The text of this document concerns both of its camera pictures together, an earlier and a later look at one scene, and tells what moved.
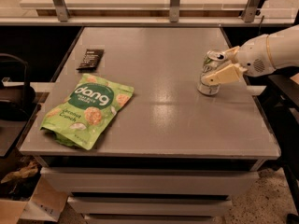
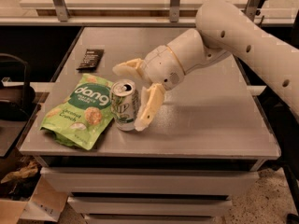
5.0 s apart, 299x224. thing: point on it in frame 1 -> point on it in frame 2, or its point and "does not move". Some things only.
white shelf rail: x=149 y=21 does not move
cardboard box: x=31 y=197 does not move
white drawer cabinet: x=148 y=189 does not move
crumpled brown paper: x=31 y=170 does not move
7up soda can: x=211 y=58 -> x=122 y=105
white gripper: x=253 y=57 -> x=161 y=66
